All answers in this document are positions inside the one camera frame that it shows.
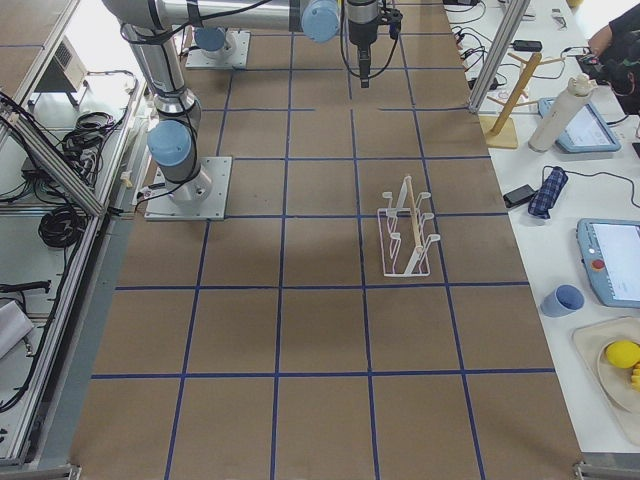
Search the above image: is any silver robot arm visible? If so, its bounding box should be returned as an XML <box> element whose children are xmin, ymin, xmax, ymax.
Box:
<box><xmin>105</xmin><ymin>1</ymin><xmax>386</xmax><ymax>200</ymax></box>

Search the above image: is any white wire cup rack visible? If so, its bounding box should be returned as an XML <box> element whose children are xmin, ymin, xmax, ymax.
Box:
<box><xmin>376</xmin><ymin>175</ymin><xmax>441</xmax><ymax>278</ymax></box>

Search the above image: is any yellow toy fruit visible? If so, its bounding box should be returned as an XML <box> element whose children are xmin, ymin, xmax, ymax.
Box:
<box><xmin>605</xmin><ymin>340</ymin><xmax>640</xmax><ymax>369</ymax></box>

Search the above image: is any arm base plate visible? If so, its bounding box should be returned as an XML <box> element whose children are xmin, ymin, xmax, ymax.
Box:
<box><xmin>186</xmin><ymin>28</ymin><xmax>251</xmax><ymax>70</ymax></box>
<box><xmin>144</xmin><ymin>157</ymin><xmax>232</xmax><ymax>221</ymax></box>

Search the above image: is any white cylindrical bottle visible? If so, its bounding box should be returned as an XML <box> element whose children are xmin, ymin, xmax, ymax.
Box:
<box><xmin>528</xmin><ymin>73</ymin><xmax>597</xmax><ymax>152</ymax></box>

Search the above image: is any blue teach pendant tablet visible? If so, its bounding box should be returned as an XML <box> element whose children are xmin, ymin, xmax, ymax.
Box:
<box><xmin>555</xmin><ymin>102</ymin><xmax>621</xmax><ymax>154</ymax></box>

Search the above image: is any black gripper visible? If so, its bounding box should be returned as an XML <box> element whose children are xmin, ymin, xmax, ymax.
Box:
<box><xmin>346</xmin><ymin>0</ymin><xmax>376</xmax><ymax>88</ymax></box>

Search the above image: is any folded plaid umbrella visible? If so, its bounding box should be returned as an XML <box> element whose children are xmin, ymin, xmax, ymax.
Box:
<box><xmin>528</xmin><ymin>167</ymin><xmax>568</xmax><ymax>220</ymax></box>

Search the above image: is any wooden mug tree stand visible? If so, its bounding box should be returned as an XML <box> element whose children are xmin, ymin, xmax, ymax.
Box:
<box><xmin>479</xmin><ymin>52</ymin><xmax>564</xmax><ymax>149</ymax></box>

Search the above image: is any beige tray on desk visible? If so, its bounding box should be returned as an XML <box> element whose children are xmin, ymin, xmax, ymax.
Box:
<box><xmin>572</xmin><ymin>317</ymin><xmax>639</xmax><ymax>446</ymax></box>

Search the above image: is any black power adapter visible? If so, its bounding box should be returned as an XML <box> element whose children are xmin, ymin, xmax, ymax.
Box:
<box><xmin>502</xmin><ymin>184</ymin><xmax>537</xmax><ymax>209</ymax></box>

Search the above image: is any blue mug on desk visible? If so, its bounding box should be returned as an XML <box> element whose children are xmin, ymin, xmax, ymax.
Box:
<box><xmin>540</xmin><ymin>284</ymin><xmax>585</xmax><ymax>318</ymax></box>

